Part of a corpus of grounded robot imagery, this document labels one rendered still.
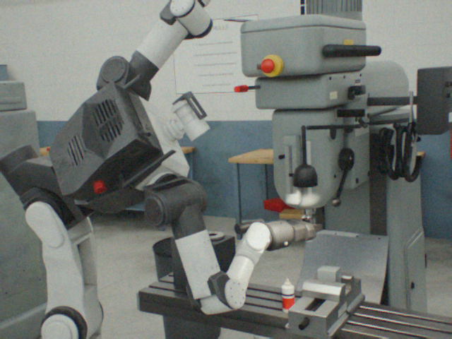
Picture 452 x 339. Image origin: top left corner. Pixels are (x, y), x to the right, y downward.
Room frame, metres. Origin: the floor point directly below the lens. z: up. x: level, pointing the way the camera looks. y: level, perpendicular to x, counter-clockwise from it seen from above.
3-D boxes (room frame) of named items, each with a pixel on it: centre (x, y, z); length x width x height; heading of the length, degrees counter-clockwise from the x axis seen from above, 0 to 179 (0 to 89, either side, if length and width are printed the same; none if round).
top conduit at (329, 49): (1.79, -0.40, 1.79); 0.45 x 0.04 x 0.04; 149
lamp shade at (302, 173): (1.65, -0.22, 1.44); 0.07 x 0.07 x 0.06
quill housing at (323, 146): (1.84, -0.26, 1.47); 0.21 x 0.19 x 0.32; 59
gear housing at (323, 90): (1.87, -0.28, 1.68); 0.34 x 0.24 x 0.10; 149
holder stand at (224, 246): (2.10, 0.11, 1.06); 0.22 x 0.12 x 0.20; 52
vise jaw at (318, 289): (1.76, -0.28, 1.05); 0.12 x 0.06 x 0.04; 60
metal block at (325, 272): (1.80, -0.31, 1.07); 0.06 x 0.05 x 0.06; 60
